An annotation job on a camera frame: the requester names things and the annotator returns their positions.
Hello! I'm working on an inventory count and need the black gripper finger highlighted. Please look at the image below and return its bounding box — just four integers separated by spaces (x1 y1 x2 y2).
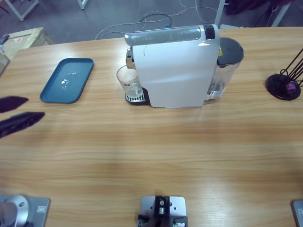
0 112 45 140
0 96 29 113

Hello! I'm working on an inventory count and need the clear drinking glass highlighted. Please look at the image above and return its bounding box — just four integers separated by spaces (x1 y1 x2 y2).
116 65 143 98

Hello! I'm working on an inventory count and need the silver coffee machine lever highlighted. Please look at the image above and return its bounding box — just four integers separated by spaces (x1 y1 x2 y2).
125 25 205 46

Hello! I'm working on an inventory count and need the white capsule coffee machine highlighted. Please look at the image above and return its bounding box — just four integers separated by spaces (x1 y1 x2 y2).
125 24 221 109

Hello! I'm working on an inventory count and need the purple coffee capsule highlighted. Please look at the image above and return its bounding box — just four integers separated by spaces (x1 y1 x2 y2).
286 81 298 93

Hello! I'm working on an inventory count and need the teal plastic tray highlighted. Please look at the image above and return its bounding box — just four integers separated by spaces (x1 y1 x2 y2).
39 58 95 104

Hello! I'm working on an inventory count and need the light wooden crate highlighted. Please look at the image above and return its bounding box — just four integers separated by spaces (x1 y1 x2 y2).
0 27 55 78

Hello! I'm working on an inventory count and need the silver drip tray grate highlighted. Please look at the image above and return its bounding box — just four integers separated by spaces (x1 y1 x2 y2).
125 93 145 103

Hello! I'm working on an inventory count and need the white metal table leg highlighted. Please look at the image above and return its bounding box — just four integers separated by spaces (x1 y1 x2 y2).
77 0 92 10
214 0 225 30

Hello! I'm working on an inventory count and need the clear water tank black lid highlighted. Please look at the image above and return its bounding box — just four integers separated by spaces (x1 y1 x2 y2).
205 37 245 105

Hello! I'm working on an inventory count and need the black capsule holder with rods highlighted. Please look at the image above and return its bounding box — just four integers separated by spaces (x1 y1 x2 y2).
265 47 303 101

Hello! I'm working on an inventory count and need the arm grey base plate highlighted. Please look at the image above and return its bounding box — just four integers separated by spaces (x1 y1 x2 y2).
0 193 51 227
290 200 303 227

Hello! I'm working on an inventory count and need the white metal table frame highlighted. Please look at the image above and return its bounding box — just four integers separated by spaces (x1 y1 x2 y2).
270 0 294 28
0 0 40 22

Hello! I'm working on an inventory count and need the grey mount with dark post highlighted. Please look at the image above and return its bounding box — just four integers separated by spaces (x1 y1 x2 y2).
138 195 189 227

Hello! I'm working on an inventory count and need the black floor cable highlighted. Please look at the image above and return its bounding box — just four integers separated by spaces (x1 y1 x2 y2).
139 13 173 28

